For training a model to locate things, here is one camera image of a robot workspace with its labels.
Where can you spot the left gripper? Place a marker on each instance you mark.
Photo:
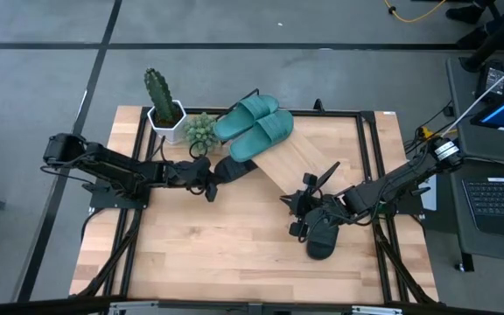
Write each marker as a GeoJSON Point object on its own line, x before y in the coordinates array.
{"type": "Point", "coordinates": [193, 174]}

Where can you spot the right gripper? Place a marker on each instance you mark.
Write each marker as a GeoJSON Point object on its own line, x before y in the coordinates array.
{"type": "Point", "coordinates": [328, 210]}

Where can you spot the teal slide sandal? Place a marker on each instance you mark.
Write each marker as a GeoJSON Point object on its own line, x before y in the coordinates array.
{"type": "Point", "coordinates": [243, 116]}
{"type": "Point", "coordinates": [261, 135]}

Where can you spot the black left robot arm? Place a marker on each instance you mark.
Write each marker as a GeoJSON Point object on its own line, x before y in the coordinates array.
{"type": "Point", "coordinates": [112, 168]}

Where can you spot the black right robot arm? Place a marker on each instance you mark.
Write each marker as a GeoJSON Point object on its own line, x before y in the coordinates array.
{"type": "Point", "coordinates": [401, 179]}

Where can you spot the succulent in patterned pot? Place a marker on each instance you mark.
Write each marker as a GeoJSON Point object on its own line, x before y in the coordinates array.
{"type": "Point", "coordinates": [200, 130]}

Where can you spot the cactus in white pot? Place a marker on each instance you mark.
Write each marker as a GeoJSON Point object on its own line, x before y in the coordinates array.
{"type": "Point", "coordinates": [164, 109]}

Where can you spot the black laptop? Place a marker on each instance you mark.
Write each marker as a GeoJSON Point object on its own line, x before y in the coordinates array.
{"type": "Point", "coordinates": [497, 205]}

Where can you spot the black power adapter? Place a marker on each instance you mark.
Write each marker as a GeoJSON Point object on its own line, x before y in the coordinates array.
{"type": "Point", "coordinates": [492, 79]}

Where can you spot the person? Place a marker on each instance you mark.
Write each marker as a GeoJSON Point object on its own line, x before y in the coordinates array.
{"type": "Point", "coordinates": [497, 30]}

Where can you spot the wooden shelf black metal frame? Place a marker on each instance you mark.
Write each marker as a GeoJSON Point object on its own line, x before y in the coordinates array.
{"type": "Point", "coordinates": [296, 162]}

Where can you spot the black table frame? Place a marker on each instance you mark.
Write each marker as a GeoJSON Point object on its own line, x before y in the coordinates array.
{"type": "Point", "coordinates": [368, 144]}

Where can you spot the silver angle bracket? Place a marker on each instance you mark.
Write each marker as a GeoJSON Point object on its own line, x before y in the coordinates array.
{"type": "Point", "coordinates": [376, 310]}
{"type": "Point", "coordinates": [134, 308]}

